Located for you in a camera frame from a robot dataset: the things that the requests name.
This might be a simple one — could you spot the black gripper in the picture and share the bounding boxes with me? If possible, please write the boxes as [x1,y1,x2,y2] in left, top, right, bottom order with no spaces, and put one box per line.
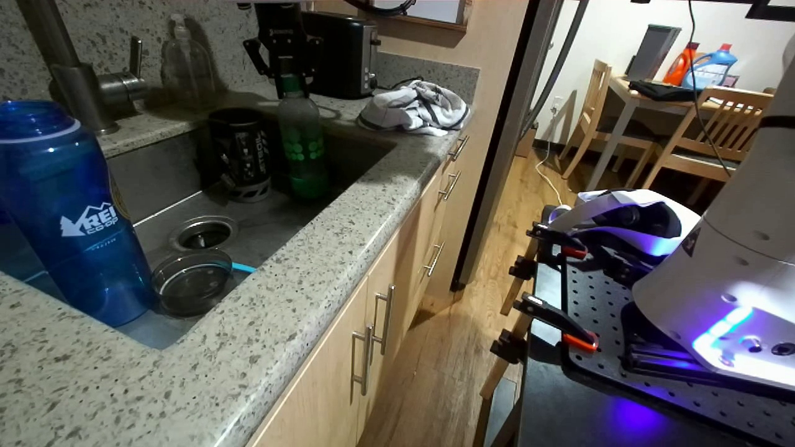
[240,0,312,83]

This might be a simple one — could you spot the green plastic bottle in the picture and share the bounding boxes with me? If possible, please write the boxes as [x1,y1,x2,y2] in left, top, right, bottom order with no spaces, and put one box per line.
[274,73,332,203]

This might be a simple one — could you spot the blue plastic water bottle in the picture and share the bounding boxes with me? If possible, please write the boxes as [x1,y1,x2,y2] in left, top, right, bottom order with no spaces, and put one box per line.
[0,97,158,330]

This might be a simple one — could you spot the clear glass soap bottle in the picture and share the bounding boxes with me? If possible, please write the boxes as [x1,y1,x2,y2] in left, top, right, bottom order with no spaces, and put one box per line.
[156,13,219,112]

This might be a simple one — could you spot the stainless steel sink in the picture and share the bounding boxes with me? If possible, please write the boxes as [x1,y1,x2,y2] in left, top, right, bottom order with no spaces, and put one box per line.
[0,110,397,354]

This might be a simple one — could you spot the round metal sink strainer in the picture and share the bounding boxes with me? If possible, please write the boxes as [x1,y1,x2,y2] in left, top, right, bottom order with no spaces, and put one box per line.
[149,249,233,320]

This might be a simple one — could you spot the orange detergent bottle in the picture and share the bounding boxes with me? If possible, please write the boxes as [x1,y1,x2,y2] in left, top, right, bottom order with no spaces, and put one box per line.
[660,40,702,89]

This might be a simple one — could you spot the blue cleaner bottle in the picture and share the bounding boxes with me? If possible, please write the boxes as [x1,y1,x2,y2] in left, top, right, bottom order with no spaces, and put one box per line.
[690,43,741,93]

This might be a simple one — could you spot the white striped dish towel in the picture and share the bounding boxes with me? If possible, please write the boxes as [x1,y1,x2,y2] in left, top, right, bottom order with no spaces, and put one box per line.
[356,78,471,140]

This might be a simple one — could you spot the wood framed white board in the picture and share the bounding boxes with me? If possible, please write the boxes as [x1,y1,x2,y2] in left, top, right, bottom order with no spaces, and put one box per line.
[363,0,475,36]

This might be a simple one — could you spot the grey metal faucet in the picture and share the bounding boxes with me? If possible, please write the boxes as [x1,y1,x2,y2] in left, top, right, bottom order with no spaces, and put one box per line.
[12,0,151,136]

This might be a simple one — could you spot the wooden slat chair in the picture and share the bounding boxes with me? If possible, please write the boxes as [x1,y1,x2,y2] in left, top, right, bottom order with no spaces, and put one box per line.
[644,85,777,193]
[561,57,615,185]

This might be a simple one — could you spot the black orange bar clamp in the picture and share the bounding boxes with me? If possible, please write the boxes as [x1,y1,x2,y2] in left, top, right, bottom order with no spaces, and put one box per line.
[507,222,599,284]
[511,293,603,356]

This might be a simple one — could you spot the wooden kitchen cabinet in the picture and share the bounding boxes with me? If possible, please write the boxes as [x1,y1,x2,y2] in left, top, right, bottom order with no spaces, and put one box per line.
[243,123,492,447]

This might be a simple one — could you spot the wooden dining table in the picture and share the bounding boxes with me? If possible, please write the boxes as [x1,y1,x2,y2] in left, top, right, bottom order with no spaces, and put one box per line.
[585,73,777,193]

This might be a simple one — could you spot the grey laptop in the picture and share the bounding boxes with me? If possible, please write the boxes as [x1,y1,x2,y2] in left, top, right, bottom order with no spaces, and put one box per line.
[623,22,682,85]

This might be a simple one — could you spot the white VR headset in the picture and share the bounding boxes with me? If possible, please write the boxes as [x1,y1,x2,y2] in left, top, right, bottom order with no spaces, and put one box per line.
[541,187,706,282]

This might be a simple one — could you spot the black pouch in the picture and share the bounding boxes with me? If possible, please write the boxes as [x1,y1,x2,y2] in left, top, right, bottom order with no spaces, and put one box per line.
[628,79,706,104]

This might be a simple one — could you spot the black robot stand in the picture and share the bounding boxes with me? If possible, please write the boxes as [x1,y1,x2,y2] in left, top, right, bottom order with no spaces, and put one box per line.
[511,356,779,447]

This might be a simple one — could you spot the metal drawer handle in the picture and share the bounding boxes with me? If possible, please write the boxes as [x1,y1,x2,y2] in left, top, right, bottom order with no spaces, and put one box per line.
[431,177,456,208]
[444,134,470,164]
[420,244,444,282]

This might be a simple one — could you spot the vertical metal cabinet handle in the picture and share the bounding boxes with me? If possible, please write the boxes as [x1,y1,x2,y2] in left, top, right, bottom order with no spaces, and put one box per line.
[348,325,374,403]
[371,284,397,357]

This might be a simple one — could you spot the white floor cable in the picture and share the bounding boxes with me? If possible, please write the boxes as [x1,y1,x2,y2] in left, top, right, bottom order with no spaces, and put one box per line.
[531,156,578,206]

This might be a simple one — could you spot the perforated metal mount plate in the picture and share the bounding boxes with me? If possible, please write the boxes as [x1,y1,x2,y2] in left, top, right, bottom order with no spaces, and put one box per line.
[528,252,795,447]

